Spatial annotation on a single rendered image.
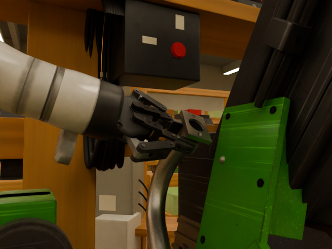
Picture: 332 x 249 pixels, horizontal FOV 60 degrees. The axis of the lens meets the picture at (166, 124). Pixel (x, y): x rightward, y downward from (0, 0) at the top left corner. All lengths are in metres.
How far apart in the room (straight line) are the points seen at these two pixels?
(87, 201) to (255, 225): 0.38
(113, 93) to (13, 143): 0.39
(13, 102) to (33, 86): 0.03
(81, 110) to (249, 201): 0.22
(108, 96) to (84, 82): 0.03
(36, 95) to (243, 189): 0.26
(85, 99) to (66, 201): 0.33
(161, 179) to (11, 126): 0.38
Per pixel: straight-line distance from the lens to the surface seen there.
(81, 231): 0.65
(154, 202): 0.46
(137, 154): 0.35
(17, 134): 0.71
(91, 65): 0.65
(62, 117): 0.35
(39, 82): 0.35
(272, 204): 0.35
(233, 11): 0.71
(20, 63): 0.35
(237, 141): 0.40
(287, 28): 0.35
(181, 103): 11.60
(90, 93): 0.35
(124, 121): 0.37
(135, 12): 0.60
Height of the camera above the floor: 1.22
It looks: 4 degrees up
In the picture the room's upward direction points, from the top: straight up
